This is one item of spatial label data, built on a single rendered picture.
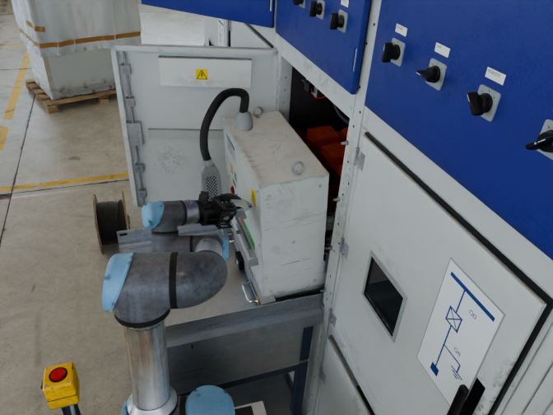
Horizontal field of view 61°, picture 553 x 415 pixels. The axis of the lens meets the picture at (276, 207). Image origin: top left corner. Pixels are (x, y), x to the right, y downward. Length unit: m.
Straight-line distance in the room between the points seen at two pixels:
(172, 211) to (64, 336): 1.67
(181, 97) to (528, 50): 1.42
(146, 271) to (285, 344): 0.97
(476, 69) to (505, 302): 0.40
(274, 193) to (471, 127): 0.69
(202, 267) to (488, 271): 0.54
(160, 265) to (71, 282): 2.27
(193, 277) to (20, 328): 2.16
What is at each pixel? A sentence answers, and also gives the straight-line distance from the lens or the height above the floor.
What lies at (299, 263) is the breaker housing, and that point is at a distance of 1.61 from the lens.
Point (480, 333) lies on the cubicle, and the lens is 0.97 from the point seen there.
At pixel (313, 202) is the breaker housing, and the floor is 1.27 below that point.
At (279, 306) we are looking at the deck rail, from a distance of 1.67.
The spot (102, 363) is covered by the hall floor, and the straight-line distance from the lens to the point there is 2.71.
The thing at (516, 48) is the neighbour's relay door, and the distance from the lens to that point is 0.82.
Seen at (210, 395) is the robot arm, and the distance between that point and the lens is 1.24.
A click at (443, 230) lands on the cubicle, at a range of 0.98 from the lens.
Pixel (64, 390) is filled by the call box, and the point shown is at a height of 0.88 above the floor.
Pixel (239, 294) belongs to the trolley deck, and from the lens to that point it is 1.78.
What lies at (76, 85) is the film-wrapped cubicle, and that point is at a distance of 5.64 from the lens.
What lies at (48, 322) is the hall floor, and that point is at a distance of 3.00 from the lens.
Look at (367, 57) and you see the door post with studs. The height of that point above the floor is 1.75.
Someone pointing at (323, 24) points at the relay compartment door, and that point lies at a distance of 1.41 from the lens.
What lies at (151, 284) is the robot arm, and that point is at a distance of 0.94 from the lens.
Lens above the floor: 2.08
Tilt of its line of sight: 34 degrees down
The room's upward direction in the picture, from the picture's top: 3 degrees clockwise
